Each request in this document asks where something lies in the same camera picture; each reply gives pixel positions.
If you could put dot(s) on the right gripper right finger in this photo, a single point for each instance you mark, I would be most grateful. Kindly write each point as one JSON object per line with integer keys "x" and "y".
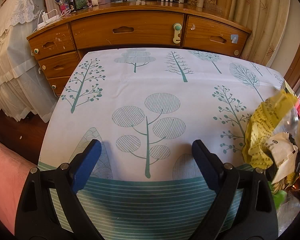
{"x": 221, "y": 178}

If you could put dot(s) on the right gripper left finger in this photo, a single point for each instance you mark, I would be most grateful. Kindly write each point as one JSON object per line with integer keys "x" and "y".
{"x": 73, "y": 177}

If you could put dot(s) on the black gold wrapper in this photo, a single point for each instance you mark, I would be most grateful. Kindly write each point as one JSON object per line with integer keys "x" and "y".
{"x": 285, "y": 156}

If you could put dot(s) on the yellow paper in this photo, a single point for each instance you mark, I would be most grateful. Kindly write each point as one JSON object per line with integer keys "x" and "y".
{"x": 261, "y": 126}

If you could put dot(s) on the clear plastic bag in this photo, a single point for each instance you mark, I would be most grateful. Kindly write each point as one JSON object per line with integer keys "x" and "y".
{"x": 287, "y": 212}

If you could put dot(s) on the green paper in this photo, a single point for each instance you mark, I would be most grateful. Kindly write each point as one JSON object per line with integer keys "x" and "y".
{"x": 278, "y": 193}

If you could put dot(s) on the clear plastic bottle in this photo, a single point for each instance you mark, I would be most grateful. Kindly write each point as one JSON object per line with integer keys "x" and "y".
{"x": 289, "y": 123}

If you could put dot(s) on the green yellow tea box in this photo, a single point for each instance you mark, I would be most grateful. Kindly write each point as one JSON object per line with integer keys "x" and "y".
{"x": 285, "y": 86}

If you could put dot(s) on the pink bed cover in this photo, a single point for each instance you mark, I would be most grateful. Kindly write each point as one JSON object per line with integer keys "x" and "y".
{"x": 14, "y": 170}

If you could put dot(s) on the tree print tablecloth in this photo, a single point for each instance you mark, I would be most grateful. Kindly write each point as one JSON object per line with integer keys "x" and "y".
{"x": 147, "y": 106}

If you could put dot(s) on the wooden desk with drawers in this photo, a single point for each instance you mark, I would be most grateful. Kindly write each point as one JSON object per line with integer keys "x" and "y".
{"x": 60, "y": 46}

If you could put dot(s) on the white power strip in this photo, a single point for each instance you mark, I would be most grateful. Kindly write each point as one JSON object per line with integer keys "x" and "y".
{"x": 46, "y": 18}

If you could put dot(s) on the beige curtain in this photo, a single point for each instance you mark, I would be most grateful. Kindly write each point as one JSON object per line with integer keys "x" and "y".
{"x": 267, "y": 21}

